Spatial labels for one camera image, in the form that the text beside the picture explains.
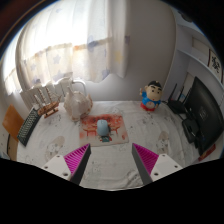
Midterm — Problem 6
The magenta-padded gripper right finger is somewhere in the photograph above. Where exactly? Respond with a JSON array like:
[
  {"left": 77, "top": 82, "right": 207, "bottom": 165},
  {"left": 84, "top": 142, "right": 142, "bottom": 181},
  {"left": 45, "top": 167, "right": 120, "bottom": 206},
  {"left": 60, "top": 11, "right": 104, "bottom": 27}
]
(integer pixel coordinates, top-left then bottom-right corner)
[{"left": 131, "top": 143, "right": 184, "bottom": 186}]

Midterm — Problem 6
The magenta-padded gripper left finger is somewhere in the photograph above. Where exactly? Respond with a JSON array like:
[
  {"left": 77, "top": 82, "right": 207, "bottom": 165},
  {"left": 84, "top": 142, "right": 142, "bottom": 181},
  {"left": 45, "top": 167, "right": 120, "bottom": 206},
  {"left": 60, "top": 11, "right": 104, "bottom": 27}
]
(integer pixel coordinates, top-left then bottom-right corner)
[{"left": 42, "top": 143, "right": 92, "bottom": 186}]

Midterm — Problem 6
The light blue computer mouse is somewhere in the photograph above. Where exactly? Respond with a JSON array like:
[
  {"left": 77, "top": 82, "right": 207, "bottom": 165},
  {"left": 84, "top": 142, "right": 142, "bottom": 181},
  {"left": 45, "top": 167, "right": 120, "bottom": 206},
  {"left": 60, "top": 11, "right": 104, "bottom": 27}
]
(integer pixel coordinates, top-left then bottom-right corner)
[{"left": 95, "top": 119, "right": 111, "bottom": 137}]

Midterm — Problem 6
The white patterned tablecloth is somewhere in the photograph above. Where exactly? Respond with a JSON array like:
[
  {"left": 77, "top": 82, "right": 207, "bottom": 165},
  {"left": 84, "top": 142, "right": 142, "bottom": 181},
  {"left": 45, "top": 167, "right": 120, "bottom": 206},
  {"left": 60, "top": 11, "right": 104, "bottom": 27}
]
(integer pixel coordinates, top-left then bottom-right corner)
[{"left": 14, "top": 99, "right": 204, "bottom": 191}]

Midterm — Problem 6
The black glossy desk device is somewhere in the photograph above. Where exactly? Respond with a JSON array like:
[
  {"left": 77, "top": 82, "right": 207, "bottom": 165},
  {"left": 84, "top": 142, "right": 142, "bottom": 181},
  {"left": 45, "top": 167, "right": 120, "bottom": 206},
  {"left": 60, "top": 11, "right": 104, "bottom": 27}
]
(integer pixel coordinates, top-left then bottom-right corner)
[{"left": 181, "top": 118, "right": 201, "bottom": 145}]

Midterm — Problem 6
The large white conch shell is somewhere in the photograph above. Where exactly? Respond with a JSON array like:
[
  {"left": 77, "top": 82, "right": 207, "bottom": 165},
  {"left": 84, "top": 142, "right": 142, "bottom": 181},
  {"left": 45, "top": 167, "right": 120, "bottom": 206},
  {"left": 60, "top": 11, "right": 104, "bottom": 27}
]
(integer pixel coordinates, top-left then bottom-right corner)
[{"left": 63, "top": 85, "right": 94, "bottom": 122}]

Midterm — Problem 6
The wooden model sailing ship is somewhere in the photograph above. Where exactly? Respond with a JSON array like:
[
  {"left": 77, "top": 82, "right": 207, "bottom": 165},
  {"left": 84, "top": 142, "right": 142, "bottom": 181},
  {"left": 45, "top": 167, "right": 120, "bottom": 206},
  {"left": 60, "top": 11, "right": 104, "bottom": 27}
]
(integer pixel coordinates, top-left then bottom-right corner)
[{"left": 32, "top": 87, "right": 63, "bottom": 119}]

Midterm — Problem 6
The black keyboard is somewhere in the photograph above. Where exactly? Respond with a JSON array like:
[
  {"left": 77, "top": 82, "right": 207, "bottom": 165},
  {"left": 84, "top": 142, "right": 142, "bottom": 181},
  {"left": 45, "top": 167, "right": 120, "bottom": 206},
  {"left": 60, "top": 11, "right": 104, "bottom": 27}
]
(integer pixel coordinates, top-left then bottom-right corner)
[{"left": 16, "top": 106, "right": 43, "bottom": 148}]

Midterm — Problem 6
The black router with antennas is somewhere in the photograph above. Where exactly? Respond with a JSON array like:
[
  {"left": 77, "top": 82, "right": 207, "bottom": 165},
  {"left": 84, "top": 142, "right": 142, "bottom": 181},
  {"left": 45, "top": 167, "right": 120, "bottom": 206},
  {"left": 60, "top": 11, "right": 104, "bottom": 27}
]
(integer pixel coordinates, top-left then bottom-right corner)
[{"left": 166, "top": 83, "right": 193, "bottom": 115}]

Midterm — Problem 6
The cartoon boy figurine clock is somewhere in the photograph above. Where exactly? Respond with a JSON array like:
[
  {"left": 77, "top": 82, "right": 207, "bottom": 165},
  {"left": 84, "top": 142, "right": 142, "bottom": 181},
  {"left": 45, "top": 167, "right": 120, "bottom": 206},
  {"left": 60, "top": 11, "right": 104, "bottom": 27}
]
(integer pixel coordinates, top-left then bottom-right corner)
[{"left": 139, "top": 80, "right": 164, "bottom": 112}]

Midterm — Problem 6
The orange wooden board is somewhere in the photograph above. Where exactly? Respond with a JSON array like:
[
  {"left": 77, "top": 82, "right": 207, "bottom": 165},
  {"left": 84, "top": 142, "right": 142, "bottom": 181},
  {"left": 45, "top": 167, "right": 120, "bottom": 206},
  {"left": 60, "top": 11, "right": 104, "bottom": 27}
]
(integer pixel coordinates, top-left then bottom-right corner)
[{"left": 2, "top": 104, "right": 25, "bottom": 161}]

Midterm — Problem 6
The white radiator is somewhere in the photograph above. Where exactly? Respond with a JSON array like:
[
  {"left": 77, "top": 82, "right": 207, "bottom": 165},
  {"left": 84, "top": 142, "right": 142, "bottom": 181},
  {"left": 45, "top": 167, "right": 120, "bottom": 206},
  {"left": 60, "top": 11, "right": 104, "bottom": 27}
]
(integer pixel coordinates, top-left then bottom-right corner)
[{"left": 19, "top": 78, "right": 73, "bottom": 109}]

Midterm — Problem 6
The framed calligraphy picture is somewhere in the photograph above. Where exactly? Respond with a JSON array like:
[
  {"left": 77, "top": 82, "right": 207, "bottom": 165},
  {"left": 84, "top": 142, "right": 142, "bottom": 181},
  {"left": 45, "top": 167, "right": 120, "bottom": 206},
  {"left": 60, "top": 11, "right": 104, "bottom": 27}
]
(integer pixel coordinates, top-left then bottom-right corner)
[{"left": 207, "top": 49, "right": 224, "bottom": 83}]

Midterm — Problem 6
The white star-print curtain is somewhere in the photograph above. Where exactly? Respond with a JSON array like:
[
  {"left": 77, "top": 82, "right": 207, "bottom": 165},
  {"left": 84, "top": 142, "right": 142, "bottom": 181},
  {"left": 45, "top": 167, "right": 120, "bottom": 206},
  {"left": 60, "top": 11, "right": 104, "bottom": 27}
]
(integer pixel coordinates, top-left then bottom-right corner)
[{"left": 14, "top": 0, "right": 131, "bottom": 94}]

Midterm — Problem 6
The white jug with handle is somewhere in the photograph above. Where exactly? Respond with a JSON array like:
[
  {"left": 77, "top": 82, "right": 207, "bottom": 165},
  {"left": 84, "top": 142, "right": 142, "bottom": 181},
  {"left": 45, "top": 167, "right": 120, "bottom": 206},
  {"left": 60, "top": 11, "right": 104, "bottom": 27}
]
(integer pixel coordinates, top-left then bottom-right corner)
[{"left": 59, "top": 77, "right": 88, "bottom": 101}]

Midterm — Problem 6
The white wall shelf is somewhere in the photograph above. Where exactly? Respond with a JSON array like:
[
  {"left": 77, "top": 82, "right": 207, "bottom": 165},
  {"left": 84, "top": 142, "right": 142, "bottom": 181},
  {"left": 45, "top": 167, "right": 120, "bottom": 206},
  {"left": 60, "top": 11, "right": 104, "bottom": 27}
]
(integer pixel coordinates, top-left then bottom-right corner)
[{"left": 176, "top": 48, "right": 224, "bottom": 84}]

